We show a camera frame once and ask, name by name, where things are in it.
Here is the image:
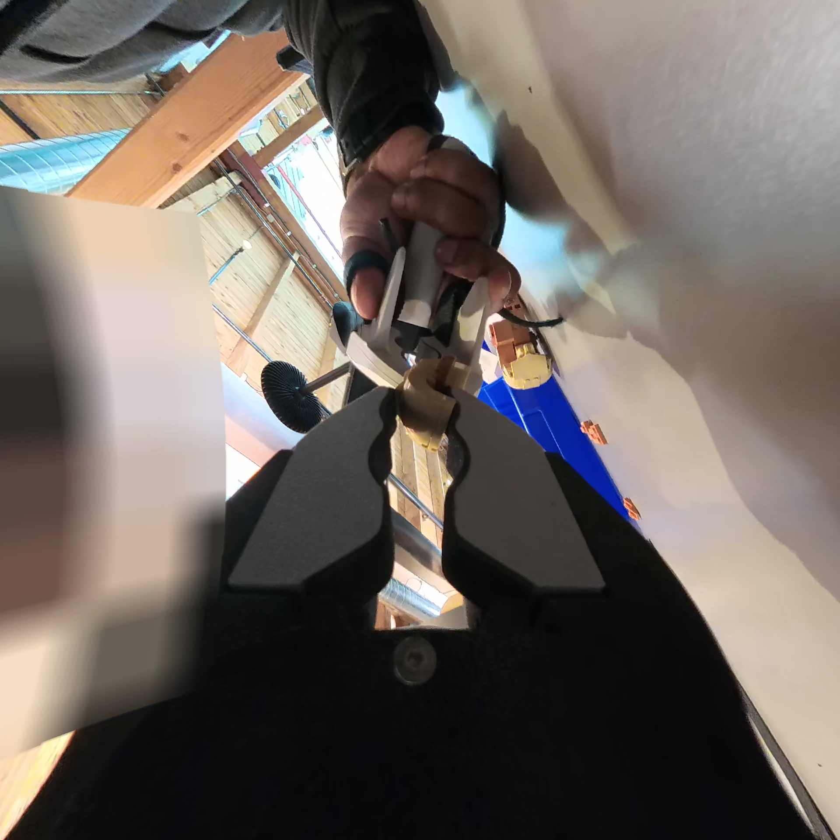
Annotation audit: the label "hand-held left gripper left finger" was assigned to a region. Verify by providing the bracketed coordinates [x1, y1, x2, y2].
[226, 387, 396, 589]

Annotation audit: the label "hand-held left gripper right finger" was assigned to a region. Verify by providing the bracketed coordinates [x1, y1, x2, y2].
[443, 395, 606, 595]

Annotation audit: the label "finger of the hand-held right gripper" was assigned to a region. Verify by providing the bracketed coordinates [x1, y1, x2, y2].
[328, 246, 409, 389]
[453, 276, 493, 396]

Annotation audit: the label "tan curved brick assembly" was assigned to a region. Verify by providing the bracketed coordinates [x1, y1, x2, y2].
[397, 357, 458, 450]

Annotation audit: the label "person's right forearm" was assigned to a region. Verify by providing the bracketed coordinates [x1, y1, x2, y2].
[282, 0, 447, 165]

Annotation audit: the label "person's right hand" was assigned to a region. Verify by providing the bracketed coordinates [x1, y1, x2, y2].
[340, 125, 522, 322]

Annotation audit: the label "brown and tan brick figure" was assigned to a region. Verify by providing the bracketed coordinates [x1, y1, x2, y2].
[489, 314, 553, 392]

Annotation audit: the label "blue plastic bin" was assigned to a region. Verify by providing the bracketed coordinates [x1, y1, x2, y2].
[478, 373, 643, 521]

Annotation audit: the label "black round ceiling lamp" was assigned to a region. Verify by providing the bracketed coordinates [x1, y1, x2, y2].
[260, 360, 353, 434]

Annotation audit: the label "wooden post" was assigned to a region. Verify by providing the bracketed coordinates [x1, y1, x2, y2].
[66, 29, 311, 207]

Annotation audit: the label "silver spiral duct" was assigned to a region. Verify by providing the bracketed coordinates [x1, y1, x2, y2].
[0, 128, 130, 196]

